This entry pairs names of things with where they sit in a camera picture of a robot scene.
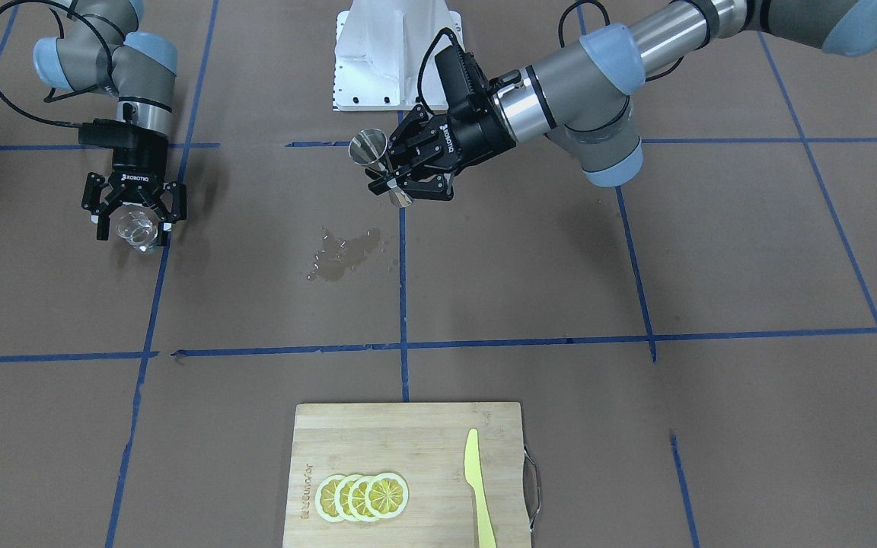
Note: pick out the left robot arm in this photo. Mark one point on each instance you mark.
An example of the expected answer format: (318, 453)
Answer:
(580, 97)

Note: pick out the clear glass shaker cup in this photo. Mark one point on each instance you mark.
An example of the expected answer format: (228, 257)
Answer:
(136, 227)

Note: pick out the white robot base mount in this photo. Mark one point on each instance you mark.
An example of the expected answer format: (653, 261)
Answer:
(378, 51)

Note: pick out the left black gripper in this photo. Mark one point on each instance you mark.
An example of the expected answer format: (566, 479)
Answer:
(478, 135)

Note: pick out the bamboo cutting board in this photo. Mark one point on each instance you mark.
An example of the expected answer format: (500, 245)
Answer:
(424, 443)

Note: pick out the liquid spill stain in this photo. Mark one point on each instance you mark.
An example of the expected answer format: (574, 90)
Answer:
(339, 257)

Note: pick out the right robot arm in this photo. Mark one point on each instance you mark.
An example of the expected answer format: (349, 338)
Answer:
(105, 52)

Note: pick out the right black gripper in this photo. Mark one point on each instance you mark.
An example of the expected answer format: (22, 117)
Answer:
(136, 165)

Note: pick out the yellow plastic knife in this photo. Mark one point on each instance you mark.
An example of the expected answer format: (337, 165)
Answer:
(474, 478)

